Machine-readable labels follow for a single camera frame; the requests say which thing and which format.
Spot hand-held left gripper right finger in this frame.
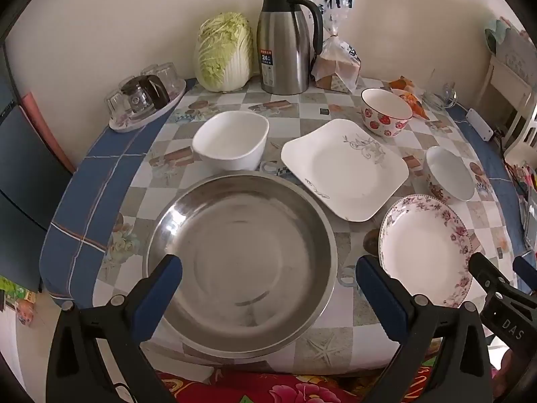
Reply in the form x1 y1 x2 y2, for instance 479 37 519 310
355 254 491 403

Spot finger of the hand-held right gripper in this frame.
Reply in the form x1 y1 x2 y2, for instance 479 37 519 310
469 252 531 351
514 256 537 295

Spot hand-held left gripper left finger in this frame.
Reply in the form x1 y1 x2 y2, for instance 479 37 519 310
46 254 183 403

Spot round pink floral plate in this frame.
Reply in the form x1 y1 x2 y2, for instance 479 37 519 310
378 194 476 308

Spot large stainless steel basin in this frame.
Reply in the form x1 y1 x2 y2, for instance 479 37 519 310
145 171 339 359

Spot small white floral bowl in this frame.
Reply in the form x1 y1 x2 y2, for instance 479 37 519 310
426 146 476 202

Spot white square floral plate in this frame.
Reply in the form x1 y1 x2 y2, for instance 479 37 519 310
280 118 410 222

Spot white square bowl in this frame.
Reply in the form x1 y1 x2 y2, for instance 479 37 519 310
192 111 270 172

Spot strawberry print bowl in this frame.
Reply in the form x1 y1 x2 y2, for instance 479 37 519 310
361 88 414 138

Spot pile of colourful toys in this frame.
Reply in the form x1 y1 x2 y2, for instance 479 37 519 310
505 160 537 253

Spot blue plaid tablecloth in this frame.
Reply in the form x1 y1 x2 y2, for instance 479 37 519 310
39 78 529 311

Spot red floral blanket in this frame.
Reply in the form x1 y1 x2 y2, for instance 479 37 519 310
155 361 504 403

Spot colourful packets on floor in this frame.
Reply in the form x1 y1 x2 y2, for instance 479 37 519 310
0 277 39 326

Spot white power strip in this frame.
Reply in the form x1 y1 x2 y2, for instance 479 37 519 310
466 108 494 141

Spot white oval tray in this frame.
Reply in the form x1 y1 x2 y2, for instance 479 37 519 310
109 79 187 134

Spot dark cabinet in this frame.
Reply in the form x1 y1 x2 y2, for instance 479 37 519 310
0 38 76 295

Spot white side table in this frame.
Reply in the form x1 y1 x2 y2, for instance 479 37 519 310
476 56 533 132

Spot glass jug with dark lid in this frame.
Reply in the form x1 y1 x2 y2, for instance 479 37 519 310
119 75 170 119

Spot clear glass cup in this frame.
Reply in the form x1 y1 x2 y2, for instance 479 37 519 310
423 81 459 111

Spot orange snack packet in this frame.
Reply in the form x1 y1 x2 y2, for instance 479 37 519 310
398 90 431 119
390 76 417 94

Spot grey patterned box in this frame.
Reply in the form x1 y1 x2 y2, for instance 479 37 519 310
487 17 537 78

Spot bagged sliced bread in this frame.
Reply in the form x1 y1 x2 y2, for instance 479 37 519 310
309 0 362 93

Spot teal cloth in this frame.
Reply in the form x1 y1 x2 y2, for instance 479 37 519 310
484 19 511 53

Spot napa cabbage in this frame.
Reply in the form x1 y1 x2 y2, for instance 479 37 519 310
194 12 255 92

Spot stainless steel thermos jug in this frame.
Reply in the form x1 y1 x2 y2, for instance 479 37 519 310
257 0 324 95

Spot black power cable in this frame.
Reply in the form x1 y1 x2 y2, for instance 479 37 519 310
493 126 511 154

